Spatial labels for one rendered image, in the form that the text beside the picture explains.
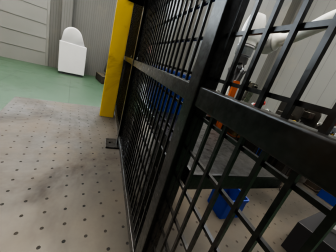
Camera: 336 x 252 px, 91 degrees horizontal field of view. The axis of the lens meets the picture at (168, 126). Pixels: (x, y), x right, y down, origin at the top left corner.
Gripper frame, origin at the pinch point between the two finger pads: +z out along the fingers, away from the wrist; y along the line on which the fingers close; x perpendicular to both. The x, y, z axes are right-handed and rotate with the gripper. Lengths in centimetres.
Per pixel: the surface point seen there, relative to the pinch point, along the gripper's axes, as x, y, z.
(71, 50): 177, 577, 33
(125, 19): 61, 43, -23
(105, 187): 63, -31, 43
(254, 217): 4, -49, 43
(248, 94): 0.8, -16.5, -2.3
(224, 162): 45, -61, 10
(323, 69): -303, 136, -80
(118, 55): 62, 43, -2
